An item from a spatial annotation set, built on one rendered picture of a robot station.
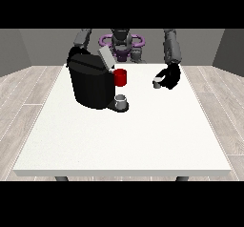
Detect dark table leg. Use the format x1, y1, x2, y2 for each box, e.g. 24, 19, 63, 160
174, 175, 190, 182
54, 175, 70, 182

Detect grey robot trunk purple rings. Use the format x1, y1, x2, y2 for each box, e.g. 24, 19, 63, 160
98, 29, 148, 65

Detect pale grey machine lid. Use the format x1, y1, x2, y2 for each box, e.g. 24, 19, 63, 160
97, 45, 116, 70

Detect black coffee machine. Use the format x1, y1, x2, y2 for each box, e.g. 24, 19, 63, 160
67, 53, 130, 114

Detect small grey cup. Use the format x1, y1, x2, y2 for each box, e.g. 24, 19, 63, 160
114, 93, 128, 110

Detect small grey coffee pod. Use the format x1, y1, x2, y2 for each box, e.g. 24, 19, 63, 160
152, 76, 162, 90

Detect red pod holder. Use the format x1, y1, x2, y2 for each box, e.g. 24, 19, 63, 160
112, 68, 128, 88

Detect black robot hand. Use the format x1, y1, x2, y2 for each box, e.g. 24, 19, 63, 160
154, 62, 182, 91
66, 45, 92, 65

